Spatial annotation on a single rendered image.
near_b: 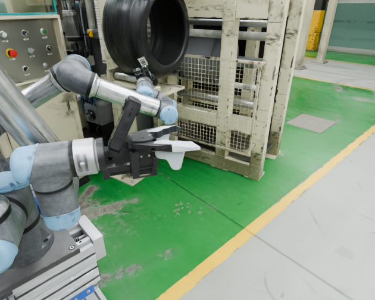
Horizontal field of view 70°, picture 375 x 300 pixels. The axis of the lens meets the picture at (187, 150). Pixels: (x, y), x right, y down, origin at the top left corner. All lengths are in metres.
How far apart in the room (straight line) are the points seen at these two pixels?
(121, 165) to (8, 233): 0.26
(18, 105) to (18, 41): 1.32
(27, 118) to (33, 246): 0.35
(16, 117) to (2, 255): 0.28
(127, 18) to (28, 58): 0.71
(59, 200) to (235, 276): 1.23
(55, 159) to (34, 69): 1.50
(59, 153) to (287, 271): 1.46
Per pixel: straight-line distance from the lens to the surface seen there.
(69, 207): 0.63
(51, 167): 0.56
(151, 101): 1.11
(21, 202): 0.76
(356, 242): 2.09
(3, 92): 0.67
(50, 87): 1.23
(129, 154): 0.57
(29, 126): 0.68
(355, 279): 1.87
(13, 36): 1.97
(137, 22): 1.61
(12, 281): 0.85
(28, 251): 0.85
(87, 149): 0.56
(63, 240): 0.90
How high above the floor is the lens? 1.32
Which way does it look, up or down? 28 degrees down
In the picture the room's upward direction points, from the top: straight up
